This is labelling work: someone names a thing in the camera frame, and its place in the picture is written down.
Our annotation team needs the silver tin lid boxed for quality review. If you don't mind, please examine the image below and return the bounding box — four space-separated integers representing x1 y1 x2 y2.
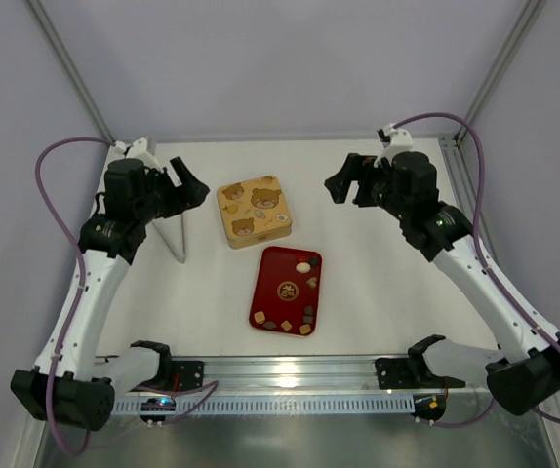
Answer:
217 175 293 240

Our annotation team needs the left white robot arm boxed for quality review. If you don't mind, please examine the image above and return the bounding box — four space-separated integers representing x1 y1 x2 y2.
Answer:
10 157 210 432

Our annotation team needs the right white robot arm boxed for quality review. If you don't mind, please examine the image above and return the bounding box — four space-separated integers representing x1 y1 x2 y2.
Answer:
324 151 560 415

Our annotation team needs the gold chocolate tin box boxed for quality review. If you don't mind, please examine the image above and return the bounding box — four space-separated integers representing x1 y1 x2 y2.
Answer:
227 225 292 250

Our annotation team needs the white oval chocolate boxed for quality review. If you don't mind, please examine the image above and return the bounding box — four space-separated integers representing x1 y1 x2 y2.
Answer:
296 262 310 273

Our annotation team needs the caramel square chocolate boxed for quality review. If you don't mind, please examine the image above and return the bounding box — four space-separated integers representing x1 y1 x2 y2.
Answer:
254 312 265 324

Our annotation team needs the gold leaf-embossed square chocolate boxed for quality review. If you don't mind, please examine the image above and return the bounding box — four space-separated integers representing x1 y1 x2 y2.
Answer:
281 321 293 332

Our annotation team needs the red rectangular tray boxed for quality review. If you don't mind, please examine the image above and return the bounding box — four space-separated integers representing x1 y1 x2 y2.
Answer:
249 246 323 337

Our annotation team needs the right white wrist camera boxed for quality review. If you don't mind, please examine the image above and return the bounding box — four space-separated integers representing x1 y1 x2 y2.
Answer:
374 124 413 167

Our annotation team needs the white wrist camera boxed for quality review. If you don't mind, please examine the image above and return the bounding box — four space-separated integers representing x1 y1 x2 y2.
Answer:
111 137 161 170
374 124 413 167

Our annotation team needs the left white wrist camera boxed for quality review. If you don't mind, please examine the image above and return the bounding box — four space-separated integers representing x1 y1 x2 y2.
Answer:
111 137 161 170

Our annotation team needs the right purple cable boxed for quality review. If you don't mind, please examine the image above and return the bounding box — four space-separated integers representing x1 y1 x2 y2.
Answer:
391 112 560 428

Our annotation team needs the purple cable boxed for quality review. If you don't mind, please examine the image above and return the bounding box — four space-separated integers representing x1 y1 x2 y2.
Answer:
34 136 220 457
391 112 560 428

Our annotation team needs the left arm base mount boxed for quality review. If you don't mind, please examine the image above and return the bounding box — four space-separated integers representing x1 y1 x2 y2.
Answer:
163 360 205 392

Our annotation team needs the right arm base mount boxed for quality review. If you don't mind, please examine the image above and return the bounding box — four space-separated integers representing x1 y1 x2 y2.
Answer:
374 357 416 390

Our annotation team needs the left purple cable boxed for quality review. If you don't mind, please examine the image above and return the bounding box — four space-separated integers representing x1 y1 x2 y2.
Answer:
34 136 220 457

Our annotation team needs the aluminium rail frame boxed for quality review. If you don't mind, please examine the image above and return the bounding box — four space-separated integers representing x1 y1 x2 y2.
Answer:
89 353 505 396

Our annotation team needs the perforated cable duct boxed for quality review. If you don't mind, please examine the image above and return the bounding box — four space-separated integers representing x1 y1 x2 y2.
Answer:
111 392 415 417

